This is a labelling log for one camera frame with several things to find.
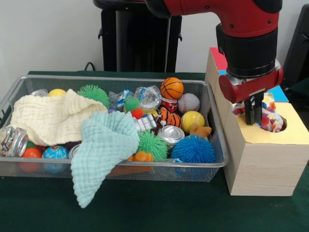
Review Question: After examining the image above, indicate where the wooden box with three holes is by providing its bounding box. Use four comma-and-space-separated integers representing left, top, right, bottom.
204, 47, 309, 197

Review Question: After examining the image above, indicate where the yellow tennis ball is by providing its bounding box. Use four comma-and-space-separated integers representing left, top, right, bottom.
181, 111, 206, 134

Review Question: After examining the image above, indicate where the blue spiky ball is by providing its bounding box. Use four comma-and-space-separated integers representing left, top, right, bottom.
171, 135, 215, 163

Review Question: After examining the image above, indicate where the cream muslin cloth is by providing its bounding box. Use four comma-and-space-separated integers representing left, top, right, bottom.
11, 88, 109, 147

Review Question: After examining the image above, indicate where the shallow clear mesh bin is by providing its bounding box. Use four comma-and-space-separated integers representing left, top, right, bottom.
0, 74, 229, 183

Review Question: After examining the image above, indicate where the colourful spotted fabric scrap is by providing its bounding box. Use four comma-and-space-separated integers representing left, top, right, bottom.
232, 93, 284, 133

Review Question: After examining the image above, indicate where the small orange basketball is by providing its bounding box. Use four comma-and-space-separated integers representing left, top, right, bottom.
160, 77, 184, 101

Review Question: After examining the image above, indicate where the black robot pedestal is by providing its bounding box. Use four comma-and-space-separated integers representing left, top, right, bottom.
93, 0, 183, 73

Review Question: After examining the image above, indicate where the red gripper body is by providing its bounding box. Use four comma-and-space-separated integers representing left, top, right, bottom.
218, 61, 284, 104

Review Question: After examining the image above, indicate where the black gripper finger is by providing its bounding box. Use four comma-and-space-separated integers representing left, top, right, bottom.
243, 98, 254, 126
253, 92, 265, 124

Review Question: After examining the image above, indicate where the green spiky ball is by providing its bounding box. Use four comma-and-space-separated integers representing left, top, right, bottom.
77, 84, 111, 108
137, 130, 169, 161

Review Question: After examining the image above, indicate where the silver drink can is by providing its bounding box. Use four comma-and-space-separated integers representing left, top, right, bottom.
156, 125, 186, 147

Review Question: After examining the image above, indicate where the mint muslin cloth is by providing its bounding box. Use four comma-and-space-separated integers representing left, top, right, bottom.
70, 111, 140, 209

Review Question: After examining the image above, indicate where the dark green table cloth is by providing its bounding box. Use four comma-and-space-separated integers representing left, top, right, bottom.
0, 71, 309, 232

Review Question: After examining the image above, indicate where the black monitor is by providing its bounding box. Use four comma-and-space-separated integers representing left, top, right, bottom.
281, 3, 309, 84

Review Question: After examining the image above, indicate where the orange tiger plush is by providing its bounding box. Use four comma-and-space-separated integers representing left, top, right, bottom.
158, 108, 182, 128

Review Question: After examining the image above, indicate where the white baseball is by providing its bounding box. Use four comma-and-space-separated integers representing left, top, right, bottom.
178, 93, 201, 114

